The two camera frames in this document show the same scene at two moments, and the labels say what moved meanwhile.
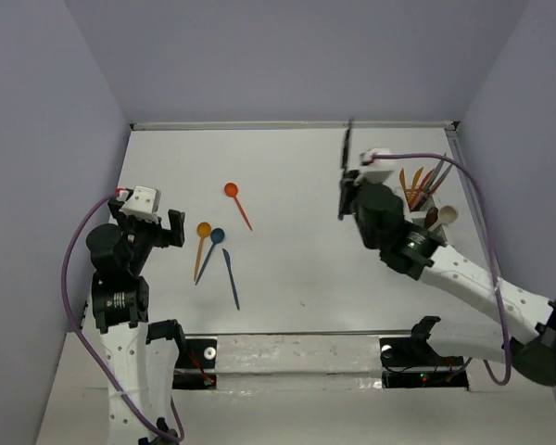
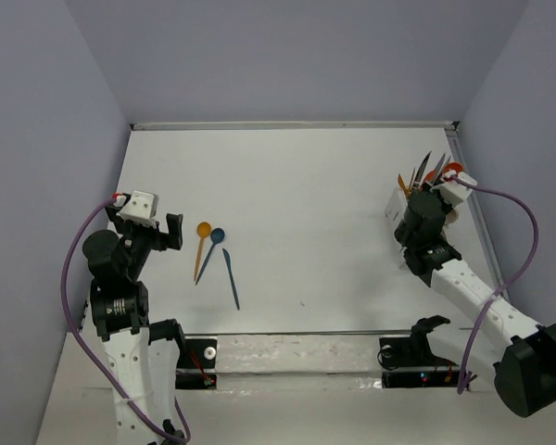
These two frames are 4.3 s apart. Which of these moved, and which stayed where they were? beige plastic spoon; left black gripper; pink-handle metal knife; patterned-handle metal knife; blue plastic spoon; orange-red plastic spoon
Moved: orange-red plastic spoon; patterned-handle metal knife
Stayed: pink-handle metal knife; blue plastic spoon; left black gripper; beige plastic spoon
